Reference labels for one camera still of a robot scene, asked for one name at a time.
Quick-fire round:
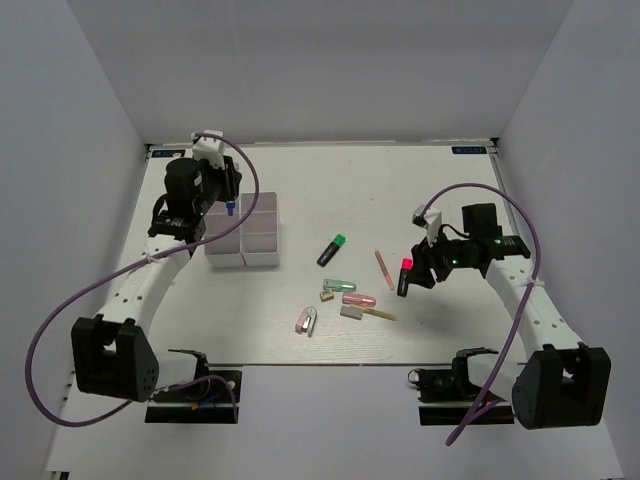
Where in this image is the grey eraser block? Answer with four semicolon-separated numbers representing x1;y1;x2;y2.
340;305;364;320

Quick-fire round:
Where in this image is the purple cable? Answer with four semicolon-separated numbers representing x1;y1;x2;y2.
24;130;260;427
424;182;541;447

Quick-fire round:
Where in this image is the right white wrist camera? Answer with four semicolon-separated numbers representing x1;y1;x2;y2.
412;204;442;246

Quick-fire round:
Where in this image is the right blue table label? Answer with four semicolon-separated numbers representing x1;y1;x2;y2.
451;145;487;155

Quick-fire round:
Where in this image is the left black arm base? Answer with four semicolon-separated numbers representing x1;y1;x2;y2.
145;369;243;425

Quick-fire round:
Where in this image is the green cap black highlighter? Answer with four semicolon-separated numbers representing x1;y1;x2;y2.
316;234;346;267

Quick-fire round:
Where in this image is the white organizer bin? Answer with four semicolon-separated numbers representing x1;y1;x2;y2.
203;200;245;269
240;192;280;267

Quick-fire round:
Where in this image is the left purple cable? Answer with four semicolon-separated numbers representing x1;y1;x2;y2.
24;130;260;427

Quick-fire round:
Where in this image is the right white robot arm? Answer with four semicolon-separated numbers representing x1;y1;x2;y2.
407;203;611;430

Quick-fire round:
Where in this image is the yellow flat stick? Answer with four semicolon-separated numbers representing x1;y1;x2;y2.
362;308;397;321

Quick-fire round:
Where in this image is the pink cap black highlighter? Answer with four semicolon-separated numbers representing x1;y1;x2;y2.
396;258;413;297

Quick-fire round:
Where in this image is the left blue table label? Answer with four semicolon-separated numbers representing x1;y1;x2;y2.
151;149;186;158

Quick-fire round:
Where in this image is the yellow small eraser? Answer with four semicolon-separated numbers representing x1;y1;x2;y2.
320;290;334;302

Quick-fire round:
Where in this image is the right white organizer bin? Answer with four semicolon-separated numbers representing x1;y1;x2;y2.
240;192;280;267

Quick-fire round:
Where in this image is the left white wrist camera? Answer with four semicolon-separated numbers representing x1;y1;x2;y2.
191;130;225;170

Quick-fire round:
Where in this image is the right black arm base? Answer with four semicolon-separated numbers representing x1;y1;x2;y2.
407;348;524;426

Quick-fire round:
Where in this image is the green correction tape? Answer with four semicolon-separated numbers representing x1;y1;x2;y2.
323;279;357;292

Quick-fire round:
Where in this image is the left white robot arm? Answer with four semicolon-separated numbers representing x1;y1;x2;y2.
71;154;242;402

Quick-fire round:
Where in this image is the blue table label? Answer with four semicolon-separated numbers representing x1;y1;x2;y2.
451;145;487;155
151;149;186;158

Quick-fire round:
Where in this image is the orange pink pencil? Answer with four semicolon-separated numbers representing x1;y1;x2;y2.
374;249;395;291

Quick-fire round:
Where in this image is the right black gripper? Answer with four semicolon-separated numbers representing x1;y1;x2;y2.
405;225;476;289

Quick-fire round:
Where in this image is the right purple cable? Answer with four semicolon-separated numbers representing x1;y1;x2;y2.
424;182;541;447

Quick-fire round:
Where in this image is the pink correction tape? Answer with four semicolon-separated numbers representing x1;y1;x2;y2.
342;292;377;308

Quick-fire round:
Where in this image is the left white organizer bin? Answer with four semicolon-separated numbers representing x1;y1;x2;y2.
203;200;245;269

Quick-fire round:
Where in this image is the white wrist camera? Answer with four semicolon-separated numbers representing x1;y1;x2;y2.
191;130;225;170
412;204;442;246

